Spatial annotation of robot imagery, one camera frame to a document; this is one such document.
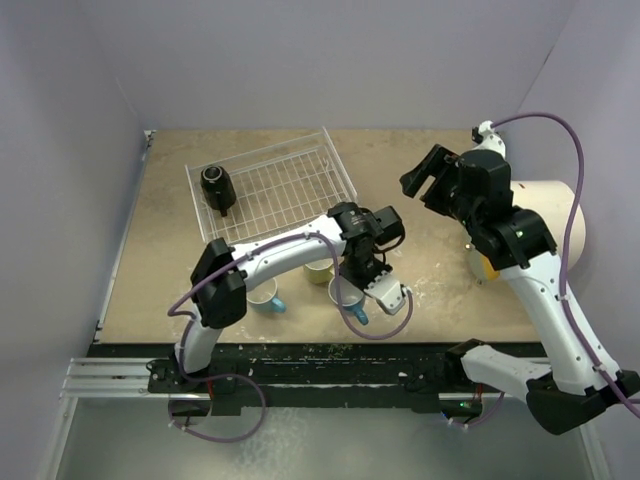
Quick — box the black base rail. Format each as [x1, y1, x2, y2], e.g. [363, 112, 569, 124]
[88, 342, 493, 418]

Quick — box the white cylinder orange lid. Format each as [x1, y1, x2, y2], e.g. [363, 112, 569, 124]
[465, 180, 586, 283]

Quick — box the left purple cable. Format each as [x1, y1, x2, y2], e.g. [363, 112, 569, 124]
[166, 230, 415, 443]

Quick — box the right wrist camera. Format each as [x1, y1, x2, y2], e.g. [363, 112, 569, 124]
[471, 120, 506, 160]

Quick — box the yellow-green mug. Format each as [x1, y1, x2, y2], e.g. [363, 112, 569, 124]
[303, 259, 334, 285]

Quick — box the white wire dish rack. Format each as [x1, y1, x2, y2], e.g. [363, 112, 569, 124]
[185, 128, 358, 245]

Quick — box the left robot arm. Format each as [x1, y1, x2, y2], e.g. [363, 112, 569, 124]
[168, 202, 414, 392]

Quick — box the black mug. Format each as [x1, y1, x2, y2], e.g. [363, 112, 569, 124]
[200, 166, 237, 217]

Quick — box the dark blue mug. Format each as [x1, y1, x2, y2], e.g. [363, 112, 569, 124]
[327, 276, 369, 326]

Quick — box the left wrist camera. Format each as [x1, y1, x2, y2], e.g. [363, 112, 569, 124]
[364, 272, 406, 315]

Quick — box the purple cable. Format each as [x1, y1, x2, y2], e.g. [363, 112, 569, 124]
[166, 230, 415, 443]
[439, 111, 640, 432]

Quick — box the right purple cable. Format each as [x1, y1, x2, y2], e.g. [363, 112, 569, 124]
[439, 111, 640, 432]

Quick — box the light blue mug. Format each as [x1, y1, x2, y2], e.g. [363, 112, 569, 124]
[247, 278, 287, 314]

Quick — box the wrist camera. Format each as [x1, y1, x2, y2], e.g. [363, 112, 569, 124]
[364, 272, 406, 315]
[471, 120, 506, 160]

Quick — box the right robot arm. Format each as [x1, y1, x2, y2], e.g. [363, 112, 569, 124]
[400, 144, 639, 435]

